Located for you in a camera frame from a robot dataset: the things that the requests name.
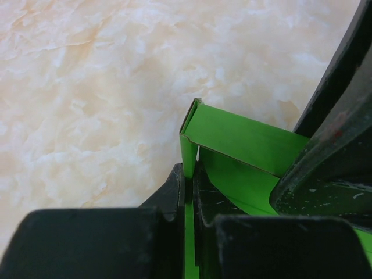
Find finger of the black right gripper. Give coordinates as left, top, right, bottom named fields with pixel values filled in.
left=294, top=1, right=371, bottom=137
left=269, top=65, right=371, bottom=217

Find green paper box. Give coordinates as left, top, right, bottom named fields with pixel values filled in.
left=180, top=99, right=371, bottom=266

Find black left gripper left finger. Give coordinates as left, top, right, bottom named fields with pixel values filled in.
left=1, top=164, right=185, bottom=278

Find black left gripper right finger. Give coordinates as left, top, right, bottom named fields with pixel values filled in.
left=192, top=167, right=371, bottom=278

